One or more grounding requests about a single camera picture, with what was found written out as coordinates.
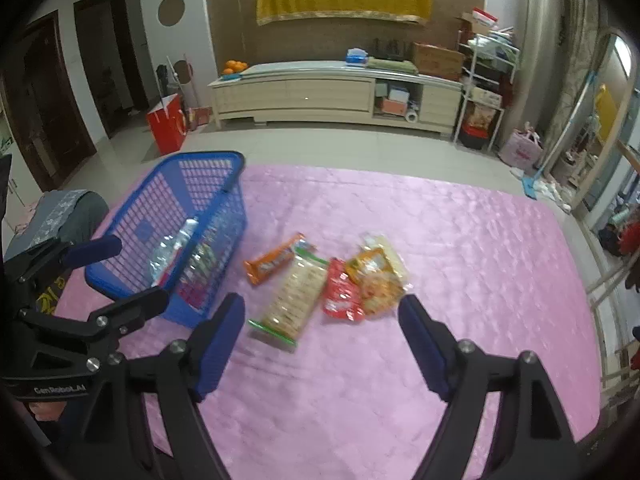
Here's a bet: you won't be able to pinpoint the beige television cabinet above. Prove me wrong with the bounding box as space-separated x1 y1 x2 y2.
207 60 464 139

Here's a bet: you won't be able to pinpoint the brown cardboard box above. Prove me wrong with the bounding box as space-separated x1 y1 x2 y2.
412 42 466 82

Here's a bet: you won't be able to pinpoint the green folded cloth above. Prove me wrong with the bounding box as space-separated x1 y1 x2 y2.
366 57 419 75

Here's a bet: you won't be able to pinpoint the pink bag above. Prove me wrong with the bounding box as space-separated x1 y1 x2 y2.
499 127 544 169

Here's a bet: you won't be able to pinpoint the grey lace-trimmed cushion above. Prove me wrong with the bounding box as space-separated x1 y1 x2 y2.
4 188 109 267

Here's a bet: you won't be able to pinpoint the black router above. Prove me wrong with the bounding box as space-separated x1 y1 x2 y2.
374 37 414 61

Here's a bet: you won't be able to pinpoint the white metal shelf rack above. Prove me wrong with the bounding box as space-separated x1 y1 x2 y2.
452 32 521 154

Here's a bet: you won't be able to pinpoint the arched standing mirror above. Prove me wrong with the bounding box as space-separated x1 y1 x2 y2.
540 27 639 222

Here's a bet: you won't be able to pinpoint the orange snack bar packet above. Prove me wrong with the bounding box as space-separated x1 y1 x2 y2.
244 232 306 287

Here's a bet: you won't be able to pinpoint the red paper bag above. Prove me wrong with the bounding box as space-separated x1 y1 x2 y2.
145 93 187 156

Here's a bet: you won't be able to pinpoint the cracker packet green ends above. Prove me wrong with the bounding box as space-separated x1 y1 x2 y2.
247 241 330 348

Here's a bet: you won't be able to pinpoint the person's left hand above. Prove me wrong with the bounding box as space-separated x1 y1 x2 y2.
27 399 72 427

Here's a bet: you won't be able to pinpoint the wooden drying rack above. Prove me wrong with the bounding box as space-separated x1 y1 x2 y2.
584 139 640 388

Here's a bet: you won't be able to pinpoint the blue mop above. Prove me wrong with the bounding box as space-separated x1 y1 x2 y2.
519 72 598 200

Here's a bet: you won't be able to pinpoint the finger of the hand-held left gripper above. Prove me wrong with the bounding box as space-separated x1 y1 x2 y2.
2 234 124 287
85 286 171 343

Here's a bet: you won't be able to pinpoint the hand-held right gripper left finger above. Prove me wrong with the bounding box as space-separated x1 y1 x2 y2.
75 292 247 480

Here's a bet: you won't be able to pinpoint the dark cloth yellow print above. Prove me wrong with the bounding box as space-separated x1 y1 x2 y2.
34 271 69 317

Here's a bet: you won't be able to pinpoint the boxes in cabinet shelf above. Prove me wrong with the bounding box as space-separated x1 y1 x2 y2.
377 82 414 116

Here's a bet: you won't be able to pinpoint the pale blue cartoon snack packet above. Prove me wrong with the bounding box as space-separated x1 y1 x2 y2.
147 217 199 287

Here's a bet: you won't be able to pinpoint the red garment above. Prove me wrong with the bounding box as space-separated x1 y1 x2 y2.
619 219 640 289

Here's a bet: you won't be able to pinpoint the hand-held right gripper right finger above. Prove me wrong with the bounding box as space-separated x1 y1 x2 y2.
397 294 584 480

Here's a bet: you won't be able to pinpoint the dark wooden door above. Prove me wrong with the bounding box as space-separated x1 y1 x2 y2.
0 11 97 192

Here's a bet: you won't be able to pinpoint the silver tower air conditioner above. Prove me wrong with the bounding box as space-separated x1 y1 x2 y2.
515 0 567 147

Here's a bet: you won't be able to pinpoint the plate of oranges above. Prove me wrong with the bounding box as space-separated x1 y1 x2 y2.
221 59 250 81

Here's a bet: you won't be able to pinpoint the red white box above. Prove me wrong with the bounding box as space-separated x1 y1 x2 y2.
472 7 500 31

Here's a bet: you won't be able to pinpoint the patterned curtain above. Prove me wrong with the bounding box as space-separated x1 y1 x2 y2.
554 0 602 177

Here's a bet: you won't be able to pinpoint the yellow chip packet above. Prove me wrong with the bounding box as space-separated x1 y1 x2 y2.
345 232 415 318

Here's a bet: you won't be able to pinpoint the blue plastic basket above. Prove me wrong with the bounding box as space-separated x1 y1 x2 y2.
84 150 249 330

